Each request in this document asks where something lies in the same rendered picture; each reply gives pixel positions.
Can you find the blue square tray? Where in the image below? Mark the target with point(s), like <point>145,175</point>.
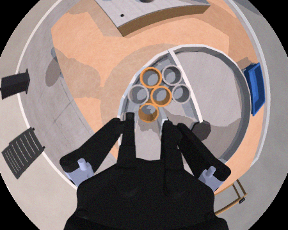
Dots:
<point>254,77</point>

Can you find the bronze bushing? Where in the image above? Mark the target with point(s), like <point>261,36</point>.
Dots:
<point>164,102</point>
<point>154,70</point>
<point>148,118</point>

